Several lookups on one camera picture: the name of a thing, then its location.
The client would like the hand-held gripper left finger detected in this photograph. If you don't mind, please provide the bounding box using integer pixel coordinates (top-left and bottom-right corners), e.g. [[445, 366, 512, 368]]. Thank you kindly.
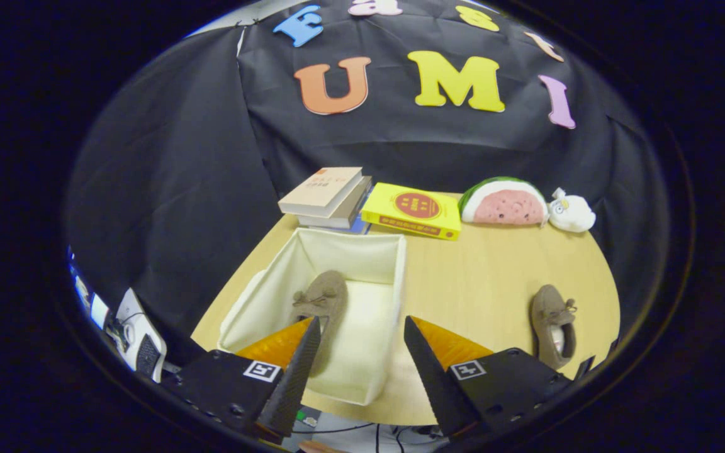
[[164, 316, 322, 441]]

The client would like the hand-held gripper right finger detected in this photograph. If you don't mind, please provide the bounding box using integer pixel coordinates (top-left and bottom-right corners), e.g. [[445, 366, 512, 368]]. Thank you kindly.
[[403, 316, 596, 441]]

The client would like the beige fabric storage box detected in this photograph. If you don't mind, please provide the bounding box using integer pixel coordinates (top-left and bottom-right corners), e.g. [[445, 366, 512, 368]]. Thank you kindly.
[[218, 228, 407, 406]]

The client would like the brown shoe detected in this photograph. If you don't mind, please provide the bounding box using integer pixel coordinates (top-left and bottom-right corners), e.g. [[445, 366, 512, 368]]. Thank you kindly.
[[530, 284, 578, 370], [292, 271, 349, 378]]

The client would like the white device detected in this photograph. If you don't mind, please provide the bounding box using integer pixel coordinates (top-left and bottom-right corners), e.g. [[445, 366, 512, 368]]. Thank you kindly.
[[106, 288, 167, 383]]

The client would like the yellow book with red circle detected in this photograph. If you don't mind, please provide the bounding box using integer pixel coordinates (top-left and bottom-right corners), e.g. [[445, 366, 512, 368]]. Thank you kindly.
[[361, 182, 463, 242]]

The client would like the grey cover book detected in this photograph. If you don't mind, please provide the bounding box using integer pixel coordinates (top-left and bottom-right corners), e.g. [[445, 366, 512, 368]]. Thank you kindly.
[[296, 176, 373, 230]]

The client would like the watermelon slice plush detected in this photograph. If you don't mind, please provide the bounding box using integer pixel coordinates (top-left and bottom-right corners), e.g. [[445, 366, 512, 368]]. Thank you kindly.
[[458, 177, 549, 226]]

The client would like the beige cover book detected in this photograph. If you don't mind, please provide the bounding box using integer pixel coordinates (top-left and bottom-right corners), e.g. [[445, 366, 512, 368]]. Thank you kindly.
[[278, 167, 364, 218]]

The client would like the white plush toy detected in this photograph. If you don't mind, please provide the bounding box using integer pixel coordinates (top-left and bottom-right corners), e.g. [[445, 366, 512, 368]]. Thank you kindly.
[[548, 187, 597, 233]]

